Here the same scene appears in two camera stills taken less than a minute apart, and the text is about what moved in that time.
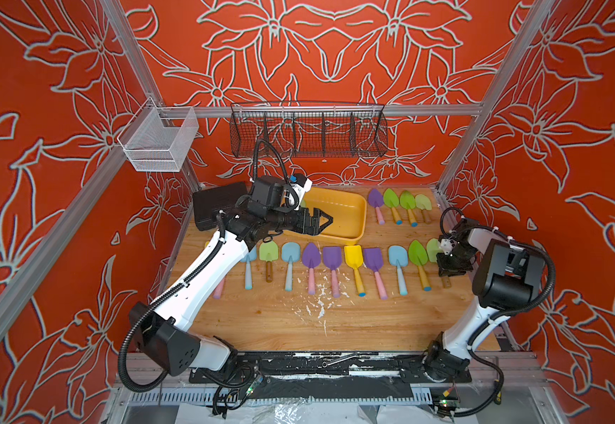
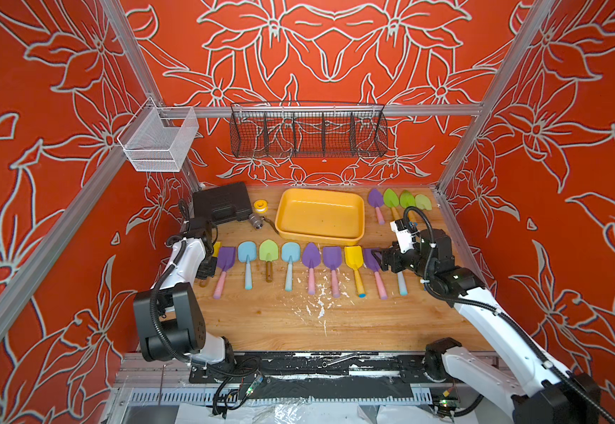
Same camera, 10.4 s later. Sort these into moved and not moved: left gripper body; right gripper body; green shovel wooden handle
Moved: left gripper body; right gripper body
Not moved: green shovel wooden handle
